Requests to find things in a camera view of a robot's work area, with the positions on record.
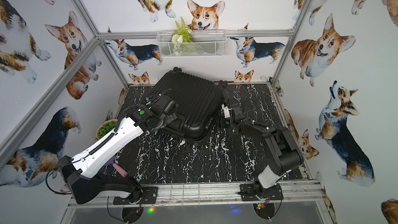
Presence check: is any green succulent in beige pot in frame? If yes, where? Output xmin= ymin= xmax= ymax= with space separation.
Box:
xmin=96 ymin=119 xmax=118 ymax=140

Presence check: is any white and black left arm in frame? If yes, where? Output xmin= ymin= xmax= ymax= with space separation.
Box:
xmin=55 ymin=94 xmax=178 ymax=204

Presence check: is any white wire mesh basket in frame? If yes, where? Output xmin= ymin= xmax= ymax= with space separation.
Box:
xmin=157 ymin=30 xmax=227 ymax=58

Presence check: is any aluminium cage frame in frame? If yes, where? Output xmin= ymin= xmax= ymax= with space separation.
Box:
xmin=0 ymin=0 xmax=340 ymax=224

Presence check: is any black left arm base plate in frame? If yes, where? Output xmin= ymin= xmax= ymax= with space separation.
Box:
xmin=113 ymin=187 xmax=159 ymax=205

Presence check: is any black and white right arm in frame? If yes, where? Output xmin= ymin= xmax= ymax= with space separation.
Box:
xmin=220 ymin=103 xmax=304 ymax=202

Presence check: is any black hard-shell suitcase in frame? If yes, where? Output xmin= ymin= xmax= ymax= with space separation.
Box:
xmin=145 ymin=67 xmax=228 ymax=146

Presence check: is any green fern with white flower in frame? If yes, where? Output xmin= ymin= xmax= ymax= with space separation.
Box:
xmin=171 ymin=17 xmax=194 ymax=56

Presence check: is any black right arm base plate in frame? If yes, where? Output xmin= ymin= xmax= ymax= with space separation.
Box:
xmin=237 ymin=182 xmax=284 ymax=202

